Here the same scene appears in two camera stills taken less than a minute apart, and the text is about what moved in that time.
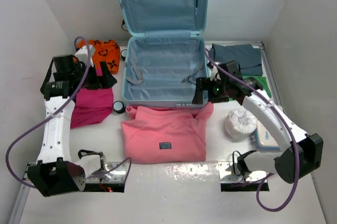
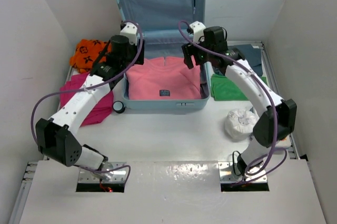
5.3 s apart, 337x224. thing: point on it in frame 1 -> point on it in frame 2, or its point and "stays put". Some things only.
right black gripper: x=205 y=84 -> x=189 y=49
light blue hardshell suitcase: x=164 y=13 stays put
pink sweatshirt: x=166 y=134 -> x=164 y=78
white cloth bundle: x=239 y=123 stays put
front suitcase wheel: x=118 y=107 stays put
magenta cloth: x=91 y=105 stays put
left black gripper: x=108 y=79 -> x=134 y=48
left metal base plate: x=116 y=174 stays put
